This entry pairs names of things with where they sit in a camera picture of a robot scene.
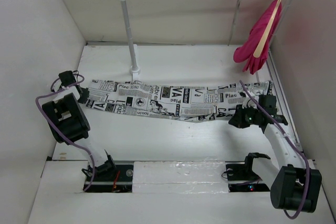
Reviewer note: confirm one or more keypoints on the wooden hanger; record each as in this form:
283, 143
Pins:
265, 35

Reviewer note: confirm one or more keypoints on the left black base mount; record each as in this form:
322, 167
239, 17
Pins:
118, 181

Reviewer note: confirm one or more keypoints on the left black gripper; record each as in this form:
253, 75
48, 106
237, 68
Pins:
85, 95

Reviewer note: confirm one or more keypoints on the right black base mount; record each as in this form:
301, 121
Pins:
242, 181

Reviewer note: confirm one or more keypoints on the newspaper print trousers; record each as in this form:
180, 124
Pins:
181, 103

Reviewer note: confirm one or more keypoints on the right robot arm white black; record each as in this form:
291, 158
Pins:
293, 184

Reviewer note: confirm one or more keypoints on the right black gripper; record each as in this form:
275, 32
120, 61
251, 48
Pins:
237, 119

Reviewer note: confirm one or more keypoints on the grey metal hanger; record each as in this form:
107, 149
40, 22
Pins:
234, 21

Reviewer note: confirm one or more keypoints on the pink garment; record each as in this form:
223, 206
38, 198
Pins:
245, 52

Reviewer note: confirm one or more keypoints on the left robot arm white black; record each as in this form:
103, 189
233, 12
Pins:
69, 124

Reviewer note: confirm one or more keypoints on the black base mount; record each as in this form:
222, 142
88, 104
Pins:
118, 181
242, 181

